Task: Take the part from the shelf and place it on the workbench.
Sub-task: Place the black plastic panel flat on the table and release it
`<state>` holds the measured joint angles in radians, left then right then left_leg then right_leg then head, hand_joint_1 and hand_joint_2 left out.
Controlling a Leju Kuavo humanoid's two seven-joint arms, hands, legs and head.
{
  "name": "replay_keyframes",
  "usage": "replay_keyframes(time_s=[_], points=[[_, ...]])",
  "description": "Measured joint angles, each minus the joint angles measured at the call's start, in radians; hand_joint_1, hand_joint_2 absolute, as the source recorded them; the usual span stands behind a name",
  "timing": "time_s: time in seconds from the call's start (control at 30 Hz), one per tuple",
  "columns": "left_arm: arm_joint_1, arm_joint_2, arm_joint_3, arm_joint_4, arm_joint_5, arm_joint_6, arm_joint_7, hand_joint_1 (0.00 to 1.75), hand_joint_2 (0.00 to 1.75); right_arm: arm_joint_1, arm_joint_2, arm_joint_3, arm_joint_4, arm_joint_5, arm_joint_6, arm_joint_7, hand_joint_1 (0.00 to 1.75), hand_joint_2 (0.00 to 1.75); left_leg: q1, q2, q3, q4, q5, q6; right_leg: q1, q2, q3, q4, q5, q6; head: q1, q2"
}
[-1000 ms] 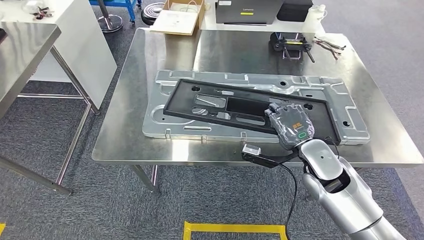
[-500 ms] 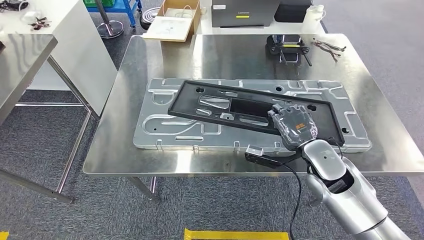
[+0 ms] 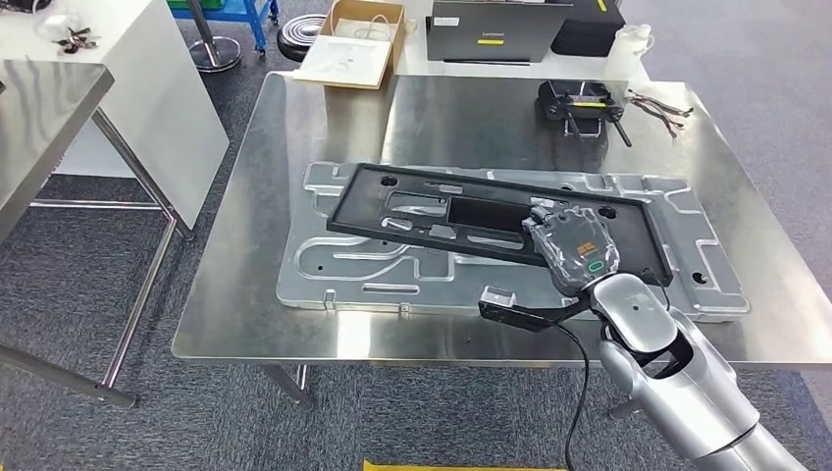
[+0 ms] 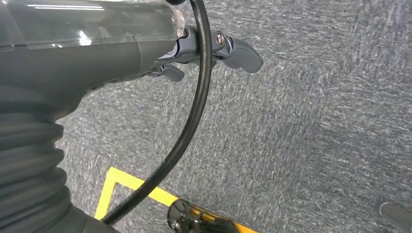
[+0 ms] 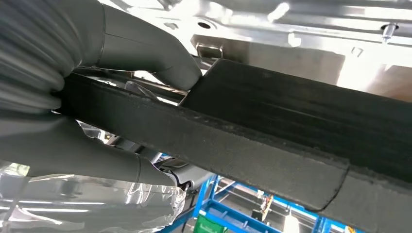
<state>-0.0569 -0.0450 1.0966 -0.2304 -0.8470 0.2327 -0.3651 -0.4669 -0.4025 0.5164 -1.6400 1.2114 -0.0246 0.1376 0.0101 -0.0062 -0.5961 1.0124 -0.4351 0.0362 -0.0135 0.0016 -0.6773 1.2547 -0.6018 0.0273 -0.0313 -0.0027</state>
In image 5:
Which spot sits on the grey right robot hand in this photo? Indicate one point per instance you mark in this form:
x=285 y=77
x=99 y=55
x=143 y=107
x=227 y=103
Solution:
x=80 y=167

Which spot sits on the green plastic bin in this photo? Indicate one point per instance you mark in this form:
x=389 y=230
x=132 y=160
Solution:
x=209 y=225

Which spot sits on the stamped grey metal panel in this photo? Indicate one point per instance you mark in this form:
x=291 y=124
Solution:
x=289 y=61

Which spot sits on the blue metal rack frame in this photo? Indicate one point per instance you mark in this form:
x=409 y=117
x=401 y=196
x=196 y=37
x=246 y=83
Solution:
x=222 y=214

